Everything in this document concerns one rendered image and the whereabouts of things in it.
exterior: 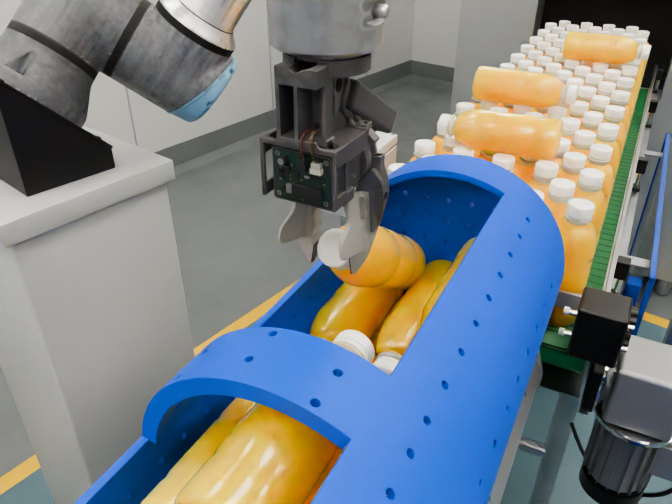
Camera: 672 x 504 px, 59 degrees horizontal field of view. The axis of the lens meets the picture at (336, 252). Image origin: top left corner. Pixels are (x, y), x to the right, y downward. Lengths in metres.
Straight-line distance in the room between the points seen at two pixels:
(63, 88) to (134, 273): 0.35
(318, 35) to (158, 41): 0.67
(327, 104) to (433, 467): 0.28
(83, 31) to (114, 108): 2.52
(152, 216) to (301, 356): 0.76
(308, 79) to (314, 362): 0.21
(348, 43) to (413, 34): 5.34
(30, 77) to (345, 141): 0.68
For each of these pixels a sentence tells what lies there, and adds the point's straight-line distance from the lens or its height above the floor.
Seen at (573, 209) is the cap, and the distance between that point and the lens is 0.96.
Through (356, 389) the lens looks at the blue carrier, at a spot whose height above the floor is 1.23.
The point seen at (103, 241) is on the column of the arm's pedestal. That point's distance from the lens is 1.11.
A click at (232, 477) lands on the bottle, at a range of 0.41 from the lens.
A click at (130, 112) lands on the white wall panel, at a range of 3.66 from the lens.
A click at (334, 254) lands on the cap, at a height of 1.21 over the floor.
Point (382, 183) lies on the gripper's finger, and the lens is 0.52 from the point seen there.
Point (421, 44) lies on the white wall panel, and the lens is 5.76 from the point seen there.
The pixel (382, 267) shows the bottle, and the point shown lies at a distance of 0.63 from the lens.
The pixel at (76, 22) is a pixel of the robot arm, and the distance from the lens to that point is 1.10.
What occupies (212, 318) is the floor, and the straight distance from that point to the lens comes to 2.52.
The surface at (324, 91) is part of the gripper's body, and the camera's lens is 0.46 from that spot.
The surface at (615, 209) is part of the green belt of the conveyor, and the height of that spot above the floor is 0.90.
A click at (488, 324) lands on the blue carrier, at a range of 0.55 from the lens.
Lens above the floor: 1.52
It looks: 32 degrees down
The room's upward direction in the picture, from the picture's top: straight up
